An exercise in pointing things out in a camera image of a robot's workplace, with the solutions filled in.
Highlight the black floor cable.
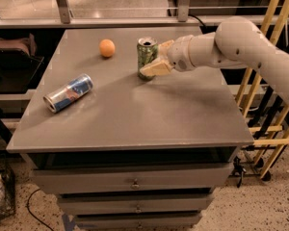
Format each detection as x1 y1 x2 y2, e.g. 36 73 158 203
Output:
26 188 56 231

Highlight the grey drawer cabinet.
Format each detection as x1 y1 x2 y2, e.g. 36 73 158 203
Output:
6 26 255 231

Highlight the dark chair with cushion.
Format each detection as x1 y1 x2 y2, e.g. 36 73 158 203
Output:
0 34 45 94

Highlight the black cable behind table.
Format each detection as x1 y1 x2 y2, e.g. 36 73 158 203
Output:
188 13 208 29

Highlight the blue silver energy drink can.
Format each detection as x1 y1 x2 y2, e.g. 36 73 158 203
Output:
43 74 93 114

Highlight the orange fruit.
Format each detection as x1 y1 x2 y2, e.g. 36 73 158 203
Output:
99 39 116 58

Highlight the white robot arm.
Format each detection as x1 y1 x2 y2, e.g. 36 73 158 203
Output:
141 16 289 106

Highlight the yellow wooden frame rack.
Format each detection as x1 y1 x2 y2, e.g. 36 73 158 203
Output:
235 0 289 181

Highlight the top grey drawer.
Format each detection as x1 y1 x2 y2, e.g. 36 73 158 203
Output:
30 163 233 194

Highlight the green soda can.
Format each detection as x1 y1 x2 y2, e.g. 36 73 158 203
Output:
137 37 158 81

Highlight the middle grey drawer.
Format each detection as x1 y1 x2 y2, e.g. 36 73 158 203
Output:
58 194 213 215

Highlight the grey drawer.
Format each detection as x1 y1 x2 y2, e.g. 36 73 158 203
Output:
30 163 233 194
58 194 213 215
75 213 201 230

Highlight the black wire basket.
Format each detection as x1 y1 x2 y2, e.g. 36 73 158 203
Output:
0 165 15 220

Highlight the bottom grey drawer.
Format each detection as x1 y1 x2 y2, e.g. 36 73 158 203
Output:
75 213 201 230

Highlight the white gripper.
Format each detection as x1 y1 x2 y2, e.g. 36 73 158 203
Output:
140 35 195 77

